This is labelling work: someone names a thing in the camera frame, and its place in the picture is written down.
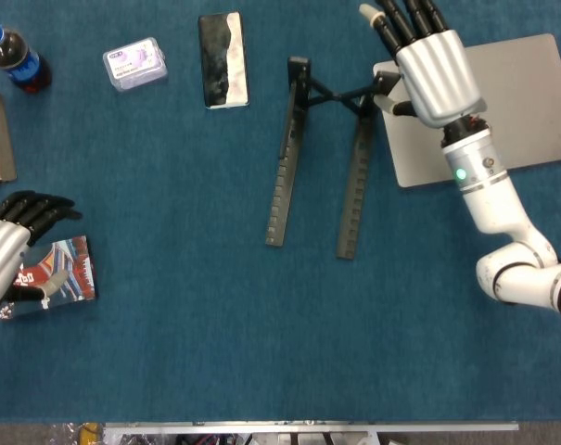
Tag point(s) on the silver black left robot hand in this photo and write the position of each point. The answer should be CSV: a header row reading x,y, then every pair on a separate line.
x,y
2,250

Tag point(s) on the crumpled clear plastic wrap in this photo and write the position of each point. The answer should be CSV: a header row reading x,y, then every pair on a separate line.
x,y
62,434

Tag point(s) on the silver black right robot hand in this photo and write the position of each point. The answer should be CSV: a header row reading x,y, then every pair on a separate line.
x,y
435,74

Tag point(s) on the silver apple laptop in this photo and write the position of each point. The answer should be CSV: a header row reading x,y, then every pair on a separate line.
x,y
521,106

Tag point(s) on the clear plastic box purple label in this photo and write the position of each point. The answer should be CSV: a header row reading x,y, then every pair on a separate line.
x,y
134,65

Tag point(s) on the red blue illustrated book box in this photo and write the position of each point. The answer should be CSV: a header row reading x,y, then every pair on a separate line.
x,y
71,273

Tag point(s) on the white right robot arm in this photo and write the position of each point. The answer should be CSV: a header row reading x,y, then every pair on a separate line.
x,y
493,199

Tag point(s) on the yellow object under table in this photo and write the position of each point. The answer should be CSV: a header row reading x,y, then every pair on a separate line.
x,y
89,433

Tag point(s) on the teal table cloth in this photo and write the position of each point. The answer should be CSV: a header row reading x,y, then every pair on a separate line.
x,y
215,347

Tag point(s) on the cola bottle blue cap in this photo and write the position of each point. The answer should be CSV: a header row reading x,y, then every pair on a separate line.
x,y
22,65

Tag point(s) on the black folding laptop stand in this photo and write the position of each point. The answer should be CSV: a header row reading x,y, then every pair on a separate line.
x,y
284,185

